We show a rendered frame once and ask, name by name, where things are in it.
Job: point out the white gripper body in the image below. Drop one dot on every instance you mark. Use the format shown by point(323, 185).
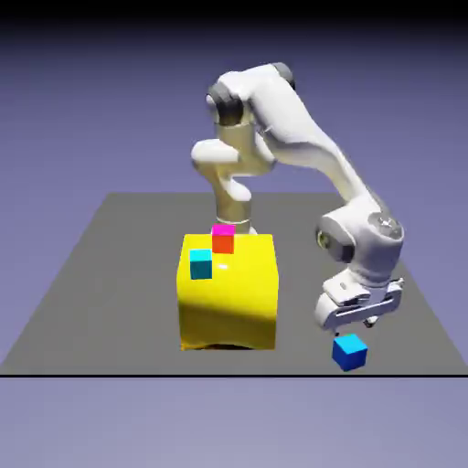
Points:
point(351, 310)

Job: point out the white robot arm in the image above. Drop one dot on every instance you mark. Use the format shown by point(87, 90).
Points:
point(292, 120)

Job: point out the small blue cube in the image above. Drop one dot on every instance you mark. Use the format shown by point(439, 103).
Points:
point(349, 351)

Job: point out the small magenta cube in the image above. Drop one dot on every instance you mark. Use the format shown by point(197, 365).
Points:
point(223, 239)

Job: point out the small cyan cube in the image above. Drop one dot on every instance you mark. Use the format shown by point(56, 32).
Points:
point(200, 264)

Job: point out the large yellow box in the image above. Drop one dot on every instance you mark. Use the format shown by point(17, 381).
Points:
point(226, 292)

